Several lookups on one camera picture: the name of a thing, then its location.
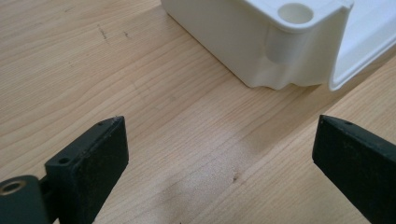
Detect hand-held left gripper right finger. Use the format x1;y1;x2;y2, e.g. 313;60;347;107
312;114;396;224

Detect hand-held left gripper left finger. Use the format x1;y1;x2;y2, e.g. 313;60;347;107
44;115;130;224

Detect white plastic tray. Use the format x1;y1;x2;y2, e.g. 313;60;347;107
160;0;396;92

